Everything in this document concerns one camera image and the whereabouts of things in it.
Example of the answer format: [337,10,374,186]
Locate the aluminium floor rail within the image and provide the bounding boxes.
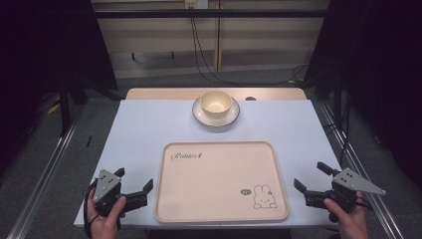
[314,99,405,239]
[5,105,86,239]

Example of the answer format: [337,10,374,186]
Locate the white wall socket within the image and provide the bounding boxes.
[184,0,209,10]

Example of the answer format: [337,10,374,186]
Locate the white table mat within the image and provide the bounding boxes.
[73,99,343,230]

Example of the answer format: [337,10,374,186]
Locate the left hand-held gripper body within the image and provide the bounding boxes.
[89,168,127,218]

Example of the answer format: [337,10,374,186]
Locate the black horizontal bar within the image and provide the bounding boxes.
[92,9,330,20]

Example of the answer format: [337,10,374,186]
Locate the person's right hand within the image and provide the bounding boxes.
[322,190,370,239]

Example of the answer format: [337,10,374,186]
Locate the wooden table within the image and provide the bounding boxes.
[124,87,309,102]

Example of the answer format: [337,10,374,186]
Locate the black metal stand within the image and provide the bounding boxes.
[57,75,74,137]
[332,71,343,131]

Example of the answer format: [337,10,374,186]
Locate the wooden post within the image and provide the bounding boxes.
[214,0,223,73]

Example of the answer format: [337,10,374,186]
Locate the yellow floor tape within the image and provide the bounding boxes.
[46,95,63,116]

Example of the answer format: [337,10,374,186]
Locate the person's left hand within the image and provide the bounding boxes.
[87,188,128,239]

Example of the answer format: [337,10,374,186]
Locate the white plate with dark rim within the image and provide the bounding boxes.
[191,96,241,128]

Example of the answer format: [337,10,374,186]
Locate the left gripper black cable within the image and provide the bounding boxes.
[82,180,102,239]

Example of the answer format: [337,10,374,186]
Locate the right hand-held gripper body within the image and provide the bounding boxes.
[327,167,387,223]

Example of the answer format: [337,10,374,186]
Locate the beige tray with rabbit print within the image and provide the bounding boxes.
[153,140,291,224]

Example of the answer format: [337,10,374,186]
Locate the dark curtain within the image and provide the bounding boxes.
[0,0,118,175]
[304,0,422,192]

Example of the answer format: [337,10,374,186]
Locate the cream bowl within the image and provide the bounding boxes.
[199,90,233,120]

